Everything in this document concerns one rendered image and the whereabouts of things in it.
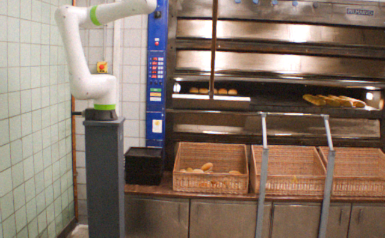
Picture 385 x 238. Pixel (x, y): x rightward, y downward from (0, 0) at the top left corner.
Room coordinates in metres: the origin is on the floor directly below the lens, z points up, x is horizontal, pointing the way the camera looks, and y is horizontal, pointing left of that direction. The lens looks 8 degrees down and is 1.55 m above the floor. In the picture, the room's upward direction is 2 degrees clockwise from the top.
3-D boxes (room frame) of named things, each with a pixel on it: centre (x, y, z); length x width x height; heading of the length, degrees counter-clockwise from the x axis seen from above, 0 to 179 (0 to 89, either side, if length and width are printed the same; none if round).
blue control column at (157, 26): (4.11, 0.21, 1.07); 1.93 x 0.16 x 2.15; 176
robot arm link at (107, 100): (2.06, 0.47, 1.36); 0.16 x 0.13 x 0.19; 147
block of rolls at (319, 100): (3.51, -1.39, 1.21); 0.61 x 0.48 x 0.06; 176
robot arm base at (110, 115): (2.07, 0.52, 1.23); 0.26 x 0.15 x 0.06; 90
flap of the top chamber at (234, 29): (3.11, -0.78, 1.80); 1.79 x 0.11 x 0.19; 86
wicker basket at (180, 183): (2.88, -0.19, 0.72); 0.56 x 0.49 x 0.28; 86
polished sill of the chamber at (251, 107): (3.13, -0.78, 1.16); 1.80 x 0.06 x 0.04; 86
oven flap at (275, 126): (3.11, -0.78, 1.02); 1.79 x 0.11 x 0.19; 86
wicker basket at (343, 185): (2.80, -1.38, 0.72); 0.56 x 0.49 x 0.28; 86
